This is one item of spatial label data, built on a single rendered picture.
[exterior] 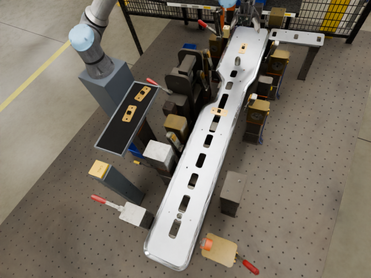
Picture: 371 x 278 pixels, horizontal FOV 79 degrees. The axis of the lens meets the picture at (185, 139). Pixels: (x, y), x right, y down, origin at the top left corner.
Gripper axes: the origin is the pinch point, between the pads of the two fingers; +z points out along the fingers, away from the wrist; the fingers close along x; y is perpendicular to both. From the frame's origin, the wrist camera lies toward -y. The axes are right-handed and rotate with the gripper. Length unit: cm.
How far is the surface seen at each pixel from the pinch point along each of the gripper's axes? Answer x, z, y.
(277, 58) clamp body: 19.9, 7.2, 8.6
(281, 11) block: 14.8, 6.0, -27.8
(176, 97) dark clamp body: -21, 2, 49
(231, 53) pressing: -5.3, 11.3, 5.8
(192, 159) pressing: -4, 10, 75
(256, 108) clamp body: 17.0, 6.1, 43.5
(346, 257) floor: 100, 110, 77
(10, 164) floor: -213, 109, 105
